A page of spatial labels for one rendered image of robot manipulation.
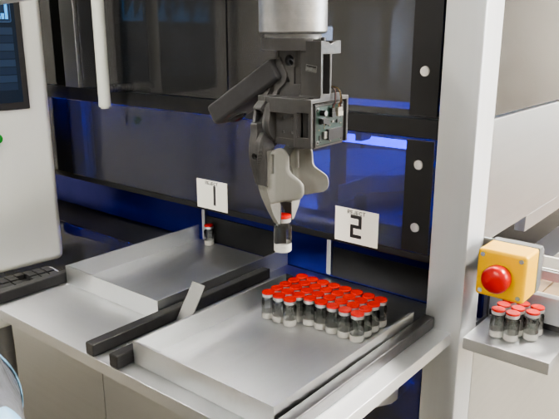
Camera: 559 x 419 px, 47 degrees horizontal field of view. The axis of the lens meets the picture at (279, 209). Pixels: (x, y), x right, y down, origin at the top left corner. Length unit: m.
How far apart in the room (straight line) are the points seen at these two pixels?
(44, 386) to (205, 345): 1.17
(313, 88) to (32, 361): 1.59
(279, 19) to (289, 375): 0.48
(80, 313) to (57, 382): 0.90
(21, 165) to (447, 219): 0.97
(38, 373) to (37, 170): 0.76
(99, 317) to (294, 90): 0.57
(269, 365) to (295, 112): 0.39
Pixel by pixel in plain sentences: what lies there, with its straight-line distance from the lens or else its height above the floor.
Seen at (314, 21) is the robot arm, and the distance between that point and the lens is 0.70.
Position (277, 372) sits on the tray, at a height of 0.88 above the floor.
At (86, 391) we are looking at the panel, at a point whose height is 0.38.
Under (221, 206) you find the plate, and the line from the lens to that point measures 1.28.
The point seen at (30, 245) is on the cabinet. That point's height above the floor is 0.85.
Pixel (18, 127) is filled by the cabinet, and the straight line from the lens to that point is 1.55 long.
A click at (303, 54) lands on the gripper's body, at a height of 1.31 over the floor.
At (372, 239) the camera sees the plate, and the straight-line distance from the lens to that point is 1.07.
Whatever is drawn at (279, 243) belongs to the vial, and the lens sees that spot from 0.77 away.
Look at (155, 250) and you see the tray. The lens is 1.39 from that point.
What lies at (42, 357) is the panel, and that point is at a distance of 2.06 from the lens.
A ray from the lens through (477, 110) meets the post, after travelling 0.96.
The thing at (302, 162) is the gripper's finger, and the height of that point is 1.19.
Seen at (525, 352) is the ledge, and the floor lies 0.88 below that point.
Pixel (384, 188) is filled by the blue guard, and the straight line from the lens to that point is 1.04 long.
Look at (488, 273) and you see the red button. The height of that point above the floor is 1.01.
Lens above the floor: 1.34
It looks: 16 degrees down
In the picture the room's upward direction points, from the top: straight up
